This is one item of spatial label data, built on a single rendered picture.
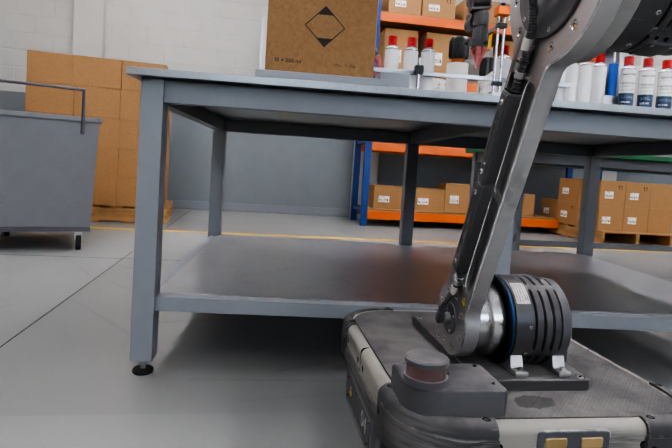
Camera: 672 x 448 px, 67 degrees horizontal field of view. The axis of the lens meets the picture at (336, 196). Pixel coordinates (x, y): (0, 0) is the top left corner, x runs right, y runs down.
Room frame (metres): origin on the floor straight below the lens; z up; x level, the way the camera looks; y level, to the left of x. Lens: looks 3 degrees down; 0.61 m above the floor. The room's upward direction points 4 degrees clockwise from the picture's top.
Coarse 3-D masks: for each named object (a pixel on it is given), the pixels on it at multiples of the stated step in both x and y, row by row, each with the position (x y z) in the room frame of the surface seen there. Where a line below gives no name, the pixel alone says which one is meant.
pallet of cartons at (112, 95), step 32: (32, 64) 4.20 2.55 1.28; (64, 64) 4.26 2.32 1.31; (96, 64) 4.32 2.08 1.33; (128, 64) 4.39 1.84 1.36; (160, 64) 4.46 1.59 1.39; (32, 96) 4.20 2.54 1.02; (64, 96) 4.26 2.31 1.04; (96, 96) 4.33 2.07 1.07; (128, 96) 4.39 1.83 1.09; (128, 128) 4.39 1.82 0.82; (96, 160) 4.33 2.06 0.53; (128, 160) 4.40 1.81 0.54; (96, 192) 4.33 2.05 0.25; (128, 192) 4.40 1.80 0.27
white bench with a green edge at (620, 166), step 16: (480, 160) 3.59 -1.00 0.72; (544, 160) 3.07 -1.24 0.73; (560, 160) 3.09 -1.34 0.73; (576, 160) 3.11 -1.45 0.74; (608, 160) 3.14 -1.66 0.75; (624, 160) 3.16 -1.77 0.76; (640, 160) 3.17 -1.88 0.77; (656, 160) 3.14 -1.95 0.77; (528, 240) 3.40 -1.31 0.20; (544, 240) 3.43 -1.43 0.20
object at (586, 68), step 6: (582, 66) 1.89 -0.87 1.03; (588, 66) 1.88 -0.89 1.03; (582, 72) 1.89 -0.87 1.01; (588, 72) 1.88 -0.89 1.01; (582, 78) 1.89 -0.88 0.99; (588, 78) 1.89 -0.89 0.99; (582, 84) 1.89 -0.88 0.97; (588, 84) 1.89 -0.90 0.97; (582, 90) 1.89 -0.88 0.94; (588, 90) 1.89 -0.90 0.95; (582, 96) 1.89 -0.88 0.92; (588, 96) 1.89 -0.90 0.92
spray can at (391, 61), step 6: (390, 36) 1.84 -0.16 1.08; (396, 36) 1.84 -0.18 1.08; (390, 42) 1.84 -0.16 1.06; (396, 42) 1.84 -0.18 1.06; (390, 48) 1.83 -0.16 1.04; (396, 48) 1.83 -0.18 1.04; (390, 54) 1.83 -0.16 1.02; (396, 54) 1.83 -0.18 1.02; (384, 60) 1.85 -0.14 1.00; (390, 60) 1.83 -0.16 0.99; (396, 60) 1.83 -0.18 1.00; (384, 66) 1.84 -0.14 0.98; (390, 66) 1.83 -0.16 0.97; (396, 66) 1.83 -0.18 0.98
